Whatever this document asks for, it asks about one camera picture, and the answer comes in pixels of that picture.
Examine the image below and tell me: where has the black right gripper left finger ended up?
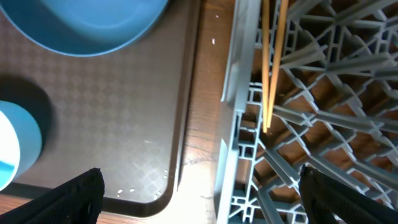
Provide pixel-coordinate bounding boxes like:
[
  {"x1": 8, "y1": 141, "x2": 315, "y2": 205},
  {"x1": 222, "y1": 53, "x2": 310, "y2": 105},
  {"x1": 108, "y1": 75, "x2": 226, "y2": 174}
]
[{"x1": 1, "y1": 168, "x2": 104, "y2": 224}]

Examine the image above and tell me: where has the dark blue plate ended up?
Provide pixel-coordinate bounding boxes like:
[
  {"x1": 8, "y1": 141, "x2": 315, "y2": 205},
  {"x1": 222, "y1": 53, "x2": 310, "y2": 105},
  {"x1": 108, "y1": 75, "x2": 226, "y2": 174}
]
[{"x1": 1, "y1": 0, "x2": 169, "y2": 57}]

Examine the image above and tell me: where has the light blue bowl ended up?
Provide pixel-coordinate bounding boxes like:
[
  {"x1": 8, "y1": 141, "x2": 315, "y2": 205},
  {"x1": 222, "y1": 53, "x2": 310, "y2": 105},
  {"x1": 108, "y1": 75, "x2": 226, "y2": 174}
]
[{"x1": 1, "y1": 101, "x2": 42, "y2": 190}]

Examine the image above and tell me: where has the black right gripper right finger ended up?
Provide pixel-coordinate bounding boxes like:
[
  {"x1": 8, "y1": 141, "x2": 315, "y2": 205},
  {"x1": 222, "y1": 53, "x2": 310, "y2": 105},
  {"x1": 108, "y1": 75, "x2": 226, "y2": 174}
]
[{"x1": 299, "y1": 166, "x2": 397, "y2": 224}]

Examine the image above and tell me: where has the grey dishwasher rack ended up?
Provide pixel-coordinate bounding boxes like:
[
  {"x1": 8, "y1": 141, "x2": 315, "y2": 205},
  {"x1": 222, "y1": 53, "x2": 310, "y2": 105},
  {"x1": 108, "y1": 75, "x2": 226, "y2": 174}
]
[{"x1": 214, "y1": 1, "x2": 397, "y2": 223}]

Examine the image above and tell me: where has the wooden chopstick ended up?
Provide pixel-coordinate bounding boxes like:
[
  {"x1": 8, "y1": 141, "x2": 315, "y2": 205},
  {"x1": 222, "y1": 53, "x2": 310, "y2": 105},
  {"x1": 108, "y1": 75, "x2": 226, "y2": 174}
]
[
  {"x1": 262, "y1": 0, "x2": 270, "y2": 133},
  {"x1": 267, "y1": 0, "x2": 289, "y2": 128}
]

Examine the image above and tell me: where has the brown serving tray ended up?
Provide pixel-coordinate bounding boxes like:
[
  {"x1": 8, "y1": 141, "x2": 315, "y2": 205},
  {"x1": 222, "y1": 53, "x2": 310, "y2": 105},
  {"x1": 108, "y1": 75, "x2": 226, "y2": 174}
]
[{"x1": 1, "y1": 1, "x2": 200, "y2": 218}]

